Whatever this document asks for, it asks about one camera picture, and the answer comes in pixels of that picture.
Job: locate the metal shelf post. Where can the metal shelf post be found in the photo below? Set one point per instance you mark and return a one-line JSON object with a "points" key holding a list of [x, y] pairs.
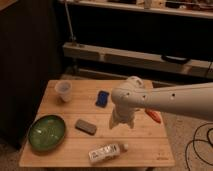
{"points": [[72, 37]]}

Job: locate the blue sponge block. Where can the blue sponge block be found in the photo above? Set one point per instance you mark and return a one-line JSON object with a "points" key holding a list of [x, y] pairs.
{"points": [[102, 99]]}

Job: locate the wooden shelf board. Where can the wooden shelf board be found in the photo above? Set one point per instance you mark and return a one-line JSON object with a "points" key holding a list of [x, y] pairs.
{"points": [[137, 59], [128, 7]]}

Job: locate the clear plastic cup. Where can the clear plastic cup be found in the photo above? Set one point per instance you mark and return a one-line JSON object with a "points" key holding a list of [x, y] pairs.
{"points": [[63, 89]]}

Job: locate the upper wooden shelf board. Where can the upper wooden shelf board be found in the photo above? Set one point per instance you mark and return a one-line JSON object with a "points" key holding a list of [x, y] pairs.
{"points": [[128, 7]]}

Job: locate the orange toy carrot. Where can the orange toy carrot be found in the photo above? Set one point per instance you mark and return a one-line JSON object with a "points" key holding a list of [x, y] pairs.
{"points": [[154, 115]]}

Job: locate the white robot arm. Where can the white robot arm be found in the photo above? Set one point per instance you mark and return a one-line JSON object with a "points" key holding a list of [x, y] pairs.
{"points": [[194, 100]]}

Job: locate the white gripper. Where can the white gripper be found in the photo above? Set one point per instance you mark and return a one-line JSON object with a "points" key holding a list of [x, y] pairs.
{"points": [[121, 114]]}

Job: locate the grey rectangular sponge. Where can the grey rectangular sponge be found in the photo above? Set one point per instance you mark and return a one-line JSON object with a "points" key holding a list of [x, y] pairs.
{"points": [[86, 127]]}

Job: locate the clear plastic bottle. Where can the clear plastic bottle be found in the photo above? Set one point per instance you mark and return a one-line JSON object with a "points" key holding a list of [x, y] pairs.
{"points": [[106, 152]]}

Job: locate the lower wooden shelf board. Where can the lower wooden shelf board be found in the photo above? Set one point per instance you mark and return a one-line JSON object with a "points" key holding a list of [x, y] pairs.
{"points": [[137, 59]]}

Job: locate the green ceramic bowl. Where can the green ceramic bowl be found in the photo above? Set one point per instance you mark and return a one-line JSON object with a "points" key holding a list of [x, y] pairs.
{"points": [[46, 133]]}

